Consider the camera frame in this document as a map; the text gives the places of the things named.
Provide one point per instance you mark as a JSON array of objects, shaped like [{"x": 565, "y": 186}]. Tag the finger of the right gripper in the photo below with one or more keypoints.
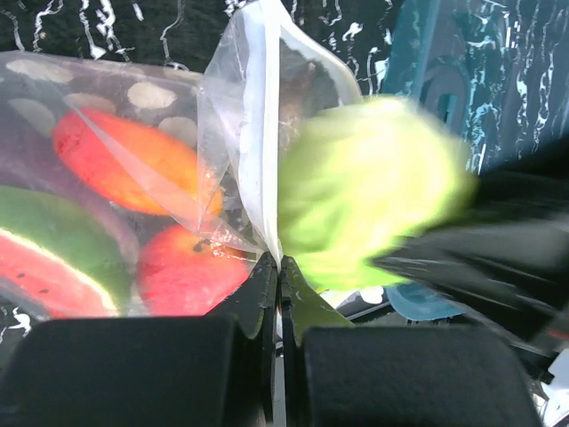
[
  {"x": 534, "y": 187},
  {"x": 512, "y": 276}
]

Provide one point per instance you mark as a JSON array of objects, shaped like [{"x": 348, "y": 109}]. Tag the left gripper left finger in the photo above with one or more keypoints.
[{"x": 249, "y": 373}]

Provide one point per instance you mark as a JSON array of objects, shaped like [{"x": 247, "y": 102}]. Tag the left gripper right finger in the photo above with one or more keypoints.
[{"x": 301, "y": 308}]

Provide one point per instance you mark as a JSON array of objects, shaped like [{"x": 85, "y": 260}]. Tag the fake green cabbage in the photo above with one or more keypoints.
[{"x": 358, "y": 181}]

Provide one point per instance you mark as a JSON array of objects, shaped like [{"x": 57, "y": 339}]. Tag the clear zip top bag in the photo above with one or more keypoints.
[{"x": 266, "y": 77}]

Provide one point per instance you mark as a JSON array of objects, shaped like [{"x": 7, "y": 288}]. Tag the fake red apple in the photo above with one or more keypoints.
[{"x": 180, "y": 273}]

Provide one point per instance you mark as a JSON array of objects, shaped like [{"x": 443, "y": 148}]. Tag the fake red orange mango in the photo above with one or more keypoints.
[{"x": 134, "y": 165}]

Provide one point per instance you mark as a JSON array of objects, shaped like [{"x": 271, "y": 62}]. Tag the fake watermelon slice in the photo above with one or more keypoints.
[{"x": 59, "y": 255}]

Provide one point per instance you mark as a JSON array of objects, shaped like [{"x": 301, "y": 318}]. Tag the fake spotted mushroom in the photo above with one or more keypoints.
[{"x": 37, "y": 89}]

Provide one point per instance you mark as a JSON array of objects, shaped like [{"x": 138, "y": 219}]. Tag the blue transparent plastic container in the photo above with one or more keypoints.
[{"x": 494, "y": 72}]

